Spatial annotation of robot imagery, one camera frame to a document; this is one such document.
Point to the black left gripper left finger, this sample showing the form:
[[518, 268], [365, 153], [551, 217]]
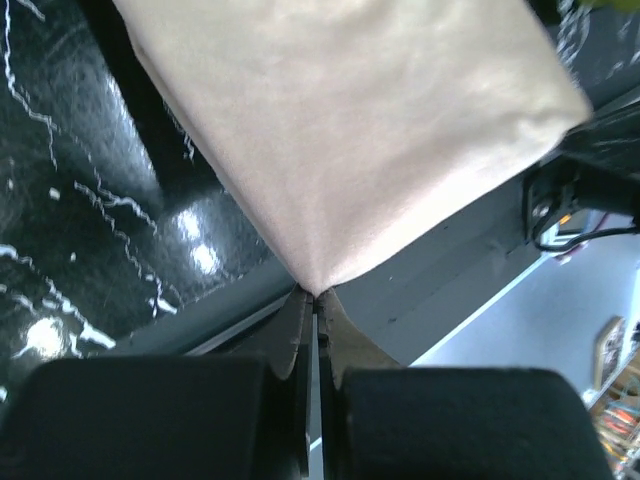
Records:
[[239, 413]]

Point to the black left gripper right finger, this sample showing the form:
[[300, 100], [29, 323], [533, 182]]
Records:
[[382, 420]]

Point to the beige t shirt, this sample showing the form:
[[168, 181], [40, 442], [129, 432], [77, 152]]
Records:
[[345, 130]]

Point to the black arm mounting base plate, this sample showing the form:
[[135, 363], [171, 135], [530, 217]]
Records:
[[407, 305]]

